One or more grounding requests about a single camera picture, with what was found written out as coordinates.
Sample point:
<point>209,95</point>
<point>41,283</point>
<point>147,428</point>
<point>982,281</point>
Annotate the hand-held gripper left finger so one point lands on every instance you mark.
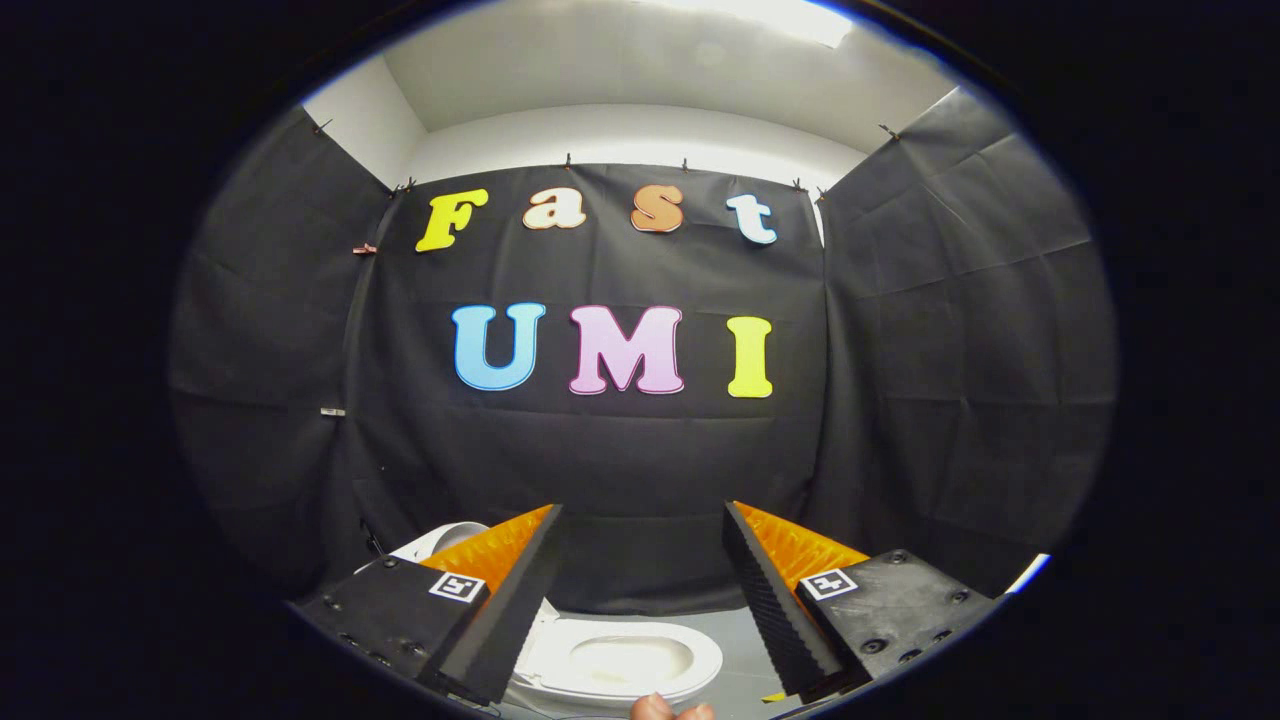
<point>505,620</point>

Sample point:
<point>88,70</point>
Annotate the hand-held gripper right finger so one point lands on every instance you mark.
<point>775,620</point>

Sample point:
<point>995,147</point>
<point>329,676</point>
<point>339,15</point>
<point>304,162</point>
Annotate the white toilet lid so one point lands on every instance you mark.
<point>440,540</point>

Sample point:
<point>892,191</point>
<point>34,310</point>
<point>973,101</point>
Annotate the white ceramic toilet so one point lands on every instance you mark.
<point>630,660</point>

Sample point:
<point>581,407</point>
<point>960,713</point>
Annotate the black backdrop cloth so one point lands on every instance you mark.
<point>640,460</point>

